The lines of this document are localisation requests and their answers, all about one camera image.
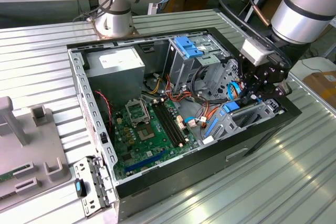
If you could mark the silver card retention bracket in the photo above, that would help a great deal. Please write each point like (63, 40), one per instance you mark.
(88, 163)

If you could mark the green motherboard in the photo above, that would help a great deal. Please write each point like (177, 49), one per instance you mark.
(160, 140)

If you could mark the green RAM stick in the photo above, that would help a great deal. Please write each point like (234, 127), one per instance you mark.
(5, 178)

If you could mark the brown cardboard box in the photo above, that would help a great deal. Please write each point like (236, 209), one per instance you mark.
(191, 3)

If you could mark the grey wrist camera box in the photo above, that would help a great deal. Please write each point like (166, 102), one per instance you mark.
(256, 51)

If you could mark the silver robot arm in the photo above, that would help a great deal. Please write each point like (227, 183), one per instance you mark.
(302, 11)

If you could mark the black RAM slot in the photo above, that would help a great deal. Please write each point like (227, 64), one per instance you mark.
(169, 124)
(177, 124)
(173, 124)
(165, 124)

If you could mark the copper coloured tube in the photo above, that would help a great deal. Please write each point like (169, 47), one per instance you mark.
(260, 14)

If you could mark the blue black clip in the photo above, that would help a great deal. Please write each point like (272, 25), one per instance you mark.
(81, 188)

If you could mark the printed cardboard box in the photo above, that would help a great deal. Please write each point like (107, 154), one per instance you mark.
(320, 85)

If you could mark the CPU socket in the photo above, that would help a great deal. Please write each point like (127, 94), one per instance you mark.
(146, 132)

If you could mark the black stand pole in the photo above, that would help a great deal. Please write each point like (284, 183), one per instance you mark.
(249, 16)

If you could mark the blue plastic drive latch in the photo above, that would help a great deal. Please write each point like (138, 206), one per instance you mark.
(187, 47)

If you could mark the grey power supply unit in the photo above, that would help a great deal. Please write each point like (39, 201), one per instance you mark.
(115, 77)

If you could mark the grey optical drive cage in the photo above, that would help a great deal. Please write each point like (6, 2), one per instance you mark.
(181, 69)

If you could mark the grey parts rack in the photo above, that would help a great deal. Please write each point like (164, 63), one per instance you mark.
(39, 145)

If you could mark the blue expansion slot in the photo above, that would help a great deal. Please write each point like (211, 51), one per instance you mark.
(145, 160)

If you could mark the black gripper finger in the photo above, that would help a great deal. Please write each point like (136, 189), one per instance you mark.
(249, 93)
(275, 91)

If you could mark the hard disk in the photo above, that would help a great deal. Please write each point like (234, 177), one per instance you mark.
(231, 107)

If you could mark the grey metal disk bay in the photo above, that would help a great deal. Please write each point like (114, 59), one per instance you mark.
(228, 129)

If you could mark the black open PC case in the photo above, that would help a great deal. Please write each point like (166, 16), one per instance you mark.
(189, 174)

